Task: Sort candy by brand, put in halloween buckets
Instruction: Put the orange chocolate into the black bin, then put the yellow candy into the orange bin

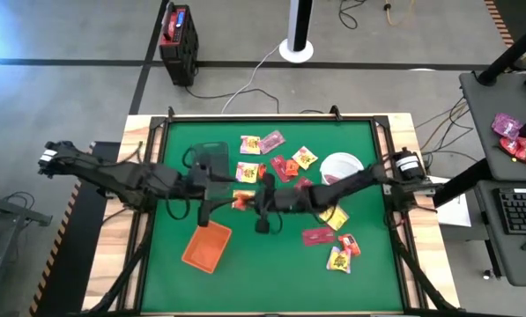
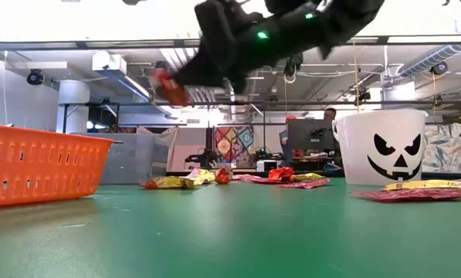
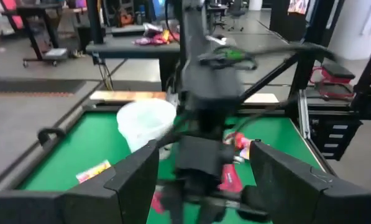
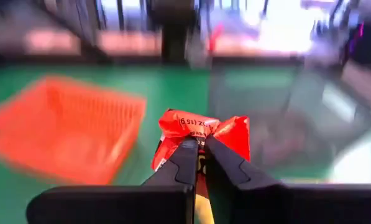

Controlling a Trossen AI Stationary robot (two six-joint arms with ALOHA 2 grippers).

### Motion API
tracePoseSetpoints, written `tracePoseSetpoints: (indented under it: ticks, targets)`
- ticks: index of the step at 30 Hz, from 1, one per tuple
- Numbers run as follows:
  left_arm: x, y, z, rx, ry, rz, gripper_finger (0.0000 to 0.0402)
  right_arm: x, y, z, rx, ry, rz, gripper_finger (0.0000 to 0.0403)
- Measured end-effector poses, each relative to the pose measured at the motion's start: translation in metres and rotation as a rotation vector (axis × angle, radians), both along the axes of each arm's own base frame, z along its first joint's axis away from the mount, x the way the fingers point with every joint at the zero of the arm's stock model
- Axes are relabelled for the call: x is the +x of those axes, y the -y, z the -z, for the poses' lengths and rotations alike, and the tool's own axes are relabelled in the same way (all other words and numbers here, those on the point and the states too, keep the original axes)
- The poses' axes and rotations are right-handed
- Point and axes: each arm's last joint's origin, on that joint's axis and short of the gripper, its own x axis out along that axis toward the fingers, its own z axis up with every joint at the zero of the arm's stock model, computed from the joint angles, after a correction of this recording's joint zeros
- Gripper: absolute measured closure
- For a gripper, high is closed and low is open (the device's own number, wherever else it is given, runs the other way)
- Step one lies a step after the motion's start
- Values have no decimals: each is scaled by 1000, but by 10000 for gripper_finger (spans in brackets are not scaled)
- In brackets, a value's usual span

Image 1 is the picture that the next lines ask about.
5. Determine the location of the orange plastic basket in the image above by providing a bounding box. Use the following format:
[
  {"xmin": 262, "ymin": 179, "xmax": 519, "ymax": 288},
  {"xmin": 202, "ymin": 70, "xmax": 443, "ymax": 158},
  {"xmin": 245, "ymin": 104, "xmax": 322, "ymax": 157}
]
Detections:
[{"xmin": 181, "ymin": 219, "xmax": 233, "ymax": 275}]

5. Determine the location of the grey keyboard desk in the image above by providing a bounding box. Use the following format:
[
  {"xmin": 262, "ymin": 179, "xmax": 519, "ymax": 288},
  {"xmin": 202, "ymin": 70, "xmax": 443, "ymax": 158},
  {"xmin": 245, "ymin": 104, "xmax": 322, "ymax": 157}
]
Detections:
[{"xmin": 472, "ymin": 179, "xmax": 526, "ymax": 288}]

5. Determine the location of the yellow cable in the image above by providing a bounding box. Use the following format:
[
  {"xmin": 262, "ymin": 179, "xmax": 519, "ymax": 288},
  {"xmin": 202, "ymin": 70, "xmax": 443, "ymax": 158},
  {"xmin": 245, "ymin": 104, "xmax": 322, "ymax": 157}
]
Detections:
[{"xmin": 383, "ymin": 0, "xmax": 419, "ymax": 27}]

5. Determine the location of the black keyboard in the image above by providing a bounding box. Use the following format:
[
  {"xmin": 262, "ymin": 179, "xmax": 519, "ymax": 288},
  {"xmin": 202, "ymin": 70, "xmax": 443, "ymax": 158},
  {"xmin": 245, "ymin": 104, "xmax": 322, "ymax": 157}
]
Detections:
[{"xmin": 497, "ymin": 188, "xmax": 526, "ymax": 236}]

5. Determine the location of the black floor cable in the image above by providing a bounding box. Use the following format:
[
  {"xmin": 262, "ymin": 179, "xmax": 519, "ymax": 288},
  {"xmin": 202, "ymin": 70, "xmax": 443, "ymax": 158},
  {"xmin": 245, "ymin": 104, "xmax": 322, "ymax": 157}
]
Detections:
[{"xmin": 184, "ymin": 85, "xmax": 281, "ymax": 114}]

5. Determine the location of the clear plastic bin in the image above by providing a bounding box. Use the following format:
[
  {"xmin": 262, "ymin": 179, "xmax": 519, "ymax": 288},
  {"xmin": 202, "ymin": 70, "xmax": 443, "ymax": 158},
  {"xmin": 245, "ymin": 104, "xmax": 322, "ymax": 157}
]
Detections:
[{"xmin": 190, "ymin": 141, "xmax": 231, "ymax": 199}]

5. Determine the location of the green table mat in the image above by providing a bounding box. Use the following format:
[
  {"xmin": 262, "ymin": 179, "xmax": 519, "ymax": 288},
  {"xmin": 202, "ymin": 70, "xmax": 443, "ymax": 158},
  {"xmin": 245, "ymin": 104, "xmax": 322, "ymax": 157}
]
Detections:
[{"xmin": 141, "ymin": 119, "xmax": 404, "ymax": 313}]

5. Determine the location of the grey side table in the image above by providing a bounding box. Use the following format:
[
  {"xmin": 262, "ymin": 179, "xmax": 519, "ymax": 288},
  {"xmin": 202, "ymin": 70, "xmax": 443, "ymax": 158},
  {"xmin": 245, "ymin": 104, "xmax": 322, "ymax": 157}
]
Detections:
[{"xmin": 0, "ymin": 177, "xmax": 54, "ymax": 317}]

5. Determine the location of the black support beam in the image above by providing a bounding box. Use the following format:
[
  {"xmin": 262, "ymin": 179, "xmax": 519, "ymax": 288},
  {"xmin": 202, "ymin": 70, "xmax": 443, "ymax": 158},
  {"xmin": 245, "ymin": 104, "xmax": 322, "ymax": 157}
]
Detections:
[{"xmin": 433, "ymin": 157, "xmax": 493, "ymax": 209}]

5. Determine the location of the black cable bundle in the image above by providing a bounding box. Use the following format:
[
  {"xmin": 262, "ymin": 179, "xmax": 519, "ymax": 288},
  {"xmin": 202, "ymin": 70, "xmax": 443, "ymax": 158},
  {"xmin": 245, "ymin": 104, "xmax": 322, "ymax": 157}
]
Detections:
[{"xmin": 413, "ymin": 97, "xmax": 480, "ymax": 165}]

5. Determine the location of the red candy bag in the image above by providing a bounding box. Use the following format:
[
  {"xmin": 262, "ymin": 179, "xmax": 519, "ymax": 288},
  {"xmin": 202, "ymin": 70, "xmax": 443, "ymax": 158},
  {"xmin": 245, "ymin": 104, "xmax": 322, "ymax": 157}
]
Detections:
[{"xmin": 499, "ymin": 136, "xmax": 526, "ymax": 171}]

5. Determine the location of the white floor cable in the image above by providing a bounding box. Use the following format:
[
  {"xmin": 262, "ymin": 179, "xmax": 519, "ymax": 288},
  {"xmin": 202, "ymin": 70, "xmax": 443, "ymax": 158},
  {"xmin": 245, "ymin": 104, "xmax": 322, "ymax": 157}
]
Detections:
[{"xmin": 220, "ymin": 43, "xmax": 282, "ymax": 114}]

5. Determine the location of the black hazard-striped floor mat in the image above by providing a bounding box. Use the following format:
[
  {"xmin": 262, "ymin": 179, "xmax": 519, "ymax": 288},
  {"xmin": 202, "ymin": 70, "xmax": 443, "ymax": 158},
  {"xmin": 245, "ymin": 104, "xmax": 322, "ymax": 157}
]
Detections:
[{"xmin": 27, "ymin": 140, "xmax": 123, "ymax": 317}]

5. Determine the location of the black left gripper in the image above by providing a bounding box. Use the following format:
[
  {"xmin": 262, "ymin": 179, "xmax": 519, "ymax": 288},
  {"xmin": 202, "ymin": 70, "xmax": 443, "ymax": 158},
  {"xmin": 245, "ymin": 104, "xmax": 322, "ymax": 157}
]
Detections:
[{"xmin": 187, "ymin": 162, "xmax": 238, "ymax": 228}]

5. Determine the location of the black metal table frame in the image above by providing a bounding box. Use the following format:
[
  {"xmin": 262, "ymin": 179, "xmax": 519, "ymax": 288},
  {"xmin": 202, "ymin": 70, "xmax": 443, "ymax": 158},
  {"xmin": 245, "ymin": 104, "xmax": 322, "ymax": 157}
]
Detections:
[{"xmin": 79, "ymin": 105, "xmax": 462, "ymax": 317}]

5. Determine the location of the yellow Sour Patch candy pack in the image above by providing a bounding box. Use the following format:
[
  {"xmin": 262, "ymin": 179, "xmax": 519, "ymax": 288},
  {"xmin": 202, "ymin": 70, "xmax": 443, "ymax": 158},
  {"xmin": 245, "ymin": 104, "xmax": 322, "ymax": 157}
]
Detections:
[
  {"xmin": 318, "ymin": 205, "xmax": 351, "ymax": 232},
  {"xmin": 291, "ymin": 145, "xmax": 319, "ymax": 172},
  {"xmin": 240, "ymin": 135, "xmax": 263, "ymax": 156},
  {"xmin": 235, "ymin": 161, "xmax": 260, "ymax": 185},
  {"xmin": 231, "ymin": 189, "xmax": 257, "ymax": 211},
  {"xmin": 325, "ymin": 246, "xmax": 353, "ymax": 276}
]

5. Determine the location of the white paper sheet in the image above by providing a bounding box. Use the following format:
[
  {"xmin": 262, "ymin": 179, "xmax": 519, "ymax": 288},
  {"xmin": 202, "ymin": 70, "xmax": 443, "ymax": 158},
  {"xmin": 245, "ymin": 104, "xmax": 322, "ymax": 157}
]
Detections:
[{"xmin": 428, "ymin": 175, "xmax": 472, "ymax": 228}]

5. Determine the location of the purple candy bag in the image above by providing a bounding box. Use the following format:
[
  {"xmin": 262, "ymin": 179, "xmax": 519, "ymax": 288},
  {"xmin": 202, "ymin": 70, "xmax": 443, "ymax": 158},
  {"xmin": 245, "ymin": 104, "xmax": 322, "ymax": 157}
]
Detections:
[{"xmin": 491, "ymin": 112, "xmax": 524, "ymax": 142}]

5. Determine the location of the white pole stand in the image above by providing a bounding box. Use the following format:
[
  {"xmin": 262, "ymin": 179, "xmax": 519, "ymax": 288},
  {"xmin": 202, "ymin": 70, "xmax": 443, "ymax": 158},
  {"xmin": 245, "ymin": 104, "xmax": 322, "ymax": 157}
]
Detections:
[{"xmin": 278, "ymin": 0, "xmax": 315, "ymax": 64}]

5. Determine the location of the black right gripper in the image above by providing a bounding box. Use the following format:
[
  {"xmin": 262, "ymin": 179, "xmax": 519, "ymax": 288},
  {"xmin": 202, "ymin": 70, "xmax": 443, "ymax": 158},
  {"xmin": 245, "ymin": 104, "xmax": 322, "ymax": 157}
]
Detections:
[{"xmin": 247, "ymin": 173, "xmax": 299, "ymax": 235}]

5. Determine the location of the black looped cable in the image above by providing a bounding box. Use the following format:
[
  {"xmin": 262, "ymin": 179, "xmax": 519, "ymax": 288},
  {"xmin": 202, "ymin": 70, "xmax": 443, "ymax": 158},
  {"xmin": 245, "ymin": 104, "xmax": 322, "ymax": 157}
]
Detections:
[{"xmin": 337, "ymin": 0, "xmax": 370, "ymax": 31}]

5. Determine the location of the pink candy pack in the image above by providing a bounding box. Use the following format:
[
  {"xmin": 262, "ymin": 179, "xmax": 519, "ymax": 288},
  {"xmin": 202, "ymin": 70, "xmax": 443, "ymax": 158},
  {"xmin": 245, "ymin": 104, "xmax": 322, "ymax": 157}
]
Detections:
[{"xmin": 257, "ymin": 129, "xmax": 286, "ymax": 155}]

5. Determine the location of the white jack-o-lantern bucket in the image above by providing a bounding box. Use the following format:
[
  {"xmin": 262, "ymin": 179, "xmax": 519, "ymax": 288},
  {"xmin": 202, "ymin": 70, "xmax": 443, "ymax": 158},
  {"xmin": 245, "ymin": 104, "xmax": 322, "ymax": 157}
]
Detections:
[{"xmin": 319, "ymin": 151, "xmax": 365, "ymax": 186}]

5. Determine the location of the red black power station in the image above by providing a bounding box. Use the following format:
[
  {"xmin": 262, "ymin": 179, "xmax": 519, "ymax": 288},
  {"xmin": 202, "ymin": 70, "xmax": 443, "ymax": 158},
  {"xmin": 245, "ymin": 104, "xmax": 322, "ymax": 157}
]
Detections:
[{"xmin": 158, "ymin": 3, "xmax": 200, "ymax": 87}]

